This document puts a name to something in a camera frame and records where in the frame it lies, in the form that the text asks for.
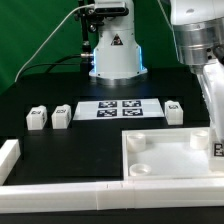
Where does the white front fence wall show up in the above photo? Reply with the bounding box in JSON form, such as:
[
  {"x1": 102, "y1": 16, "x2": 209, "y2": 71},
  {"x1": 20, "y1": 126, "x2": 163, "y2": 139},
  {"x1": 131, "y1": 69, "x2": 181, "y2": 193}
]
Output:
[{"x1": 0, "y1": 178, "x2": 224, "y2": 214}]

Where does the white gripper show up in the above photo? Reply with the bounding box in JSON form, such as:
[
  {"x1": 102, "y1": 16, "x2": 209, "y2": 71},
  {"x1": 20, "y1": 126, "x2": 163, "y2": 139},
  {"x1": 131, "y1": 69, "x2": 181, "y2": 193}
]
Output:
[{"x1": 198, "y1": 63, "x2": 224, "y2": 144}]

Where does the white square tabletop tray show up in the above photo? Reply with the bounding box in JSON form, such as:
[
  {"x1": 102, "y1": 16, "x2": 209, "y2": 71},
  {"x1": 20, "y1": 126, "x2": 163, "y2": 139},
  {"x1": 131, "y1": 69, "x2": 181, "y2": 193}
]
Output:
[{"x1": 122, "y1": 127, "x2": 224, "y2": 181}]

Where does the black camera on mount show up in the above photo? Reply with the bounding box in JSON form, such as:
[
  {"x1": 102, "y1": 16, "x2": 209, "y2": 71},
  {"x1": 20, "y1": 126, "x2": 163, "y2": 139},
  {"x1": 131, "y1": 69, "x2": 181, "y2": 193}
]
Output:
[{"x1": 94, "y1": 1, "x2": 129, "y2": 17}]

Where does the sheet with four markers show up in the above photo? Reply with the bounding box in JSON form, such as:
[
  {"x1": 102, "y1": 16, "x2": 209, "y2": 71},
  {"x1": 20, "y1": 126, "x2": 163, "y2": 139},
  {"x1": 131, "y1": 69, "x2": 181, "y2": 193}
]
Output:
[{"x1": 73, "y1": 99, "x2": 164, "y2": 120}]

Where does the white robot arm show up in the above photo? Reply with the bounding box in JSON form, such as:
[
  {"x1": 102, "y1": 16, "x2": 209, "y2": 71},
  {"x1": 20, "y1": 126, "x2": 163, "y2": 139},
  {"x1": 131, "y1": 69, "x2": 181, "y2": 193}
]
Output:
[{"x1": 89, "y1": 0, "x2": 224, "y2": 143}]

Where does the white cable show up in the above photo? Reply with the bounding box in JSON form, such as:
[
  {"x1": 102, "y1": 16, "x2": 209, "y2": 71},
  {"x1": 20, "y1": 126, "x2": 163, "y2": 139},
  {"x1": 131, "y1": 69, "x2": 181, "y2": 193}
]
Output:
[{"x1": 14, "y1": 3, "x2": 96, "y2": 83}]

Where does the black cable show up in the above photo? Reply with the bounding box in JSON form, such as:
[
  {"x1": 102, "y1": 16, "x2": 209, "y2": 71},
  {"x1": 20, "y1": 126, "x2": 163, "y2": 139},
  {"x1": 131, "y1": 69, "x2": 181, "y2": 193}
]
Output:
[{"x1": 19, "y1": 54, "x2": 84, "y2": 79}]

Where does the white left fence piece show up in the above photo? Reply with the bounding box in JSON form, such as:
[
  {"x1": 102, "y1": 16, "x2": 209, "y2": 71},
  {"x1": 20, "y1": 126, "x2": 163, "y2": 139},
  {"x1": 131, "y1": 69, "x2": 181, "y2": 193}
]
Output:
[{"x1": 0, "y1": 139, "x2": 21, "y2": 186}]

